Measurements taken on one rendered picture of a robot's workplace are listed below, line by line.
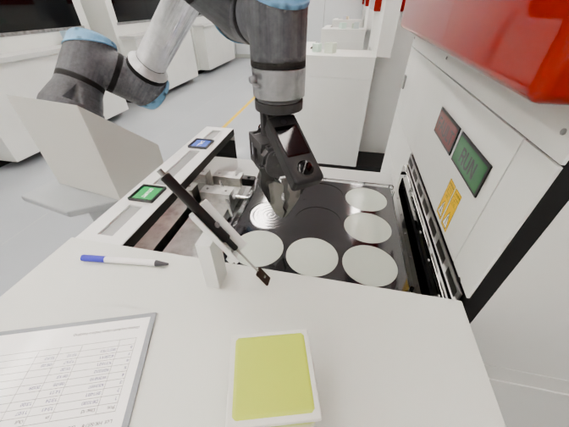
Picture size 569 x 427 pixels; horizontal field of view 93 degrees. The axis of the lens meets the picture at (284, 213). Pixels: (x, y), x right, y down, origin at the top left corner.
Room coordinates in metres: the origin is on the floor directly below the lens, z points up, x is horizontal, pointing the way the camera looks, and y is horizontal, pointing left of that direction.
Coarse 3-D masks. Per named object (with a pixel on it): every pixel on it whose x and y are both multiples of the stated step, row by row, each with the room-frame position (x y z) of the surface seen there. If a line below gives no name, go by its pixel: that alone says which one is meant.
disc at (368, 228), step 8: (352, 216) 0.48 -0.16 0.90; (360, 216) 0.48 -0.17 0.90; (368, 216) 0.48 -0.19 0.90; (376, 216) 0.48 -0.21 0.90; (344, 224) 0.45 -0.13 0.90; (352, 224) 0.45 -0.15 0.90; (360, 224) 0.45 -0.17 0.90; (368, 224) 0.45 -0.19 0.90; (376, 224) 0.45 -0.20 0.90; (384, 224) 0.45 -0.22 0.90; (352, 232) 0.43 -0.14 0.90; (360, 232) 0.43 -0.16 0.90; (368, 232) 0.43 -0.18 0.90; (376, 232) 0.43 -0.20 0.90; (384, 232) 0.43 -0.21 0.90; (360, 240) 0.40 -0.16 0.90; (368, 240) 0.40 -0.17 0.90; (376, 240) 0.40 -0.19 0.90; (384, 240) 0.40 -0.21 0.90
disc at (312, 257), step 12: (300, 240) 0.40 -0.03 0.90; (312, 240) 0.40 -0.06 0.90; (288, 252) 0.37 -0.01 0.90; (300, 252) 0.37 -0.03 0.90; (312, 252) 0.37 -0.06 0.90; (324, 252) 0.37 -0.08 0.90; (336, 252) 0.37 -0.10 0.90; (300, 264) 0.34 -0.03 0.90; (312, 264) 0.34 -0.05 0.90; (324, 264) 0.34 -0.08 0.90; (336, 264) 0.34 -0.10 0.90; (312, 276) 0.31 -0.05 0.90
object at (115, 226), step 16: (208, 128) 0.86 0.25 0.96; (224, 128) 0.86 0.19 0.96; (176, 160) 0.64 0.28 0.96; (192, 160) 0.64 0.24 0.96; (160, 176) 0.55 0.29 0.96; (176, 176) 0.55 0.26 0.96; (112, 208) 0.43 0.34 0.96; (128, 208) 0.43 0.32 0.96; (144, 208) 0.43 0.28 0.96; (96, 224) 0.38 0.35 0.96; (112, 224) 0.39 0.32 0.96; (128, 224) 0.38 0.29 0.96; (96, 240) 0.34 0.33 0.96; (112, 240) 0.34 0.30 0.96
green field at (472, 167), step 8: (464, 144) 0.39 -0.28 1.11; (456, 152) 0.40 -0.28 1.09; (464, 152) 0.38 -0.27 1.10; (472, 152) 0.36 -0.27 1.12; (456, 160) 0.39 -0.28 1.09; (464, 160) 0.37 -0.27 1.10; (472, 160) 0.35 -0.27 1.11; (480, 160) 0.33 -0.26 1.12; (464, 168) 0.36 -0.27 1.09; (472, 168) 0.34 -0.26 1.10; (480, 168) 0.32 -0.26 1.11; (464, 176) 0.35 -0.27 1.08; (472, 176) 0.33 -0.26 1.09; (480, 176) 0.31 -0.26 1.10; (472, 184) 0.32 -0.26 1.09
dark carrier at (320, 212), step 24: (312, 192) 0.58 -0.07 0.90; (336, 192) 0.58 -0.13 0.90; (384, 192) 0.58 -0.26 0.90; (264, 216) 0.48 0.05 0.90; (288, 216) 0.48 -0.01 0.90; (312, 216) 0.48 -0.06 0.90; (336, 216) 0.48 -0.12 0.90; (384, 216) 0.48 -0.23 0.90; (288, 240) 0.40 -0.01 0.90; (336, 240) 0.40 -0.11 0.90; (240, 264) 0.34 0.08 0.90; (288, 264) 0.34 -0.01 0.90; (408, 288) 0.28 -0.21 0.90
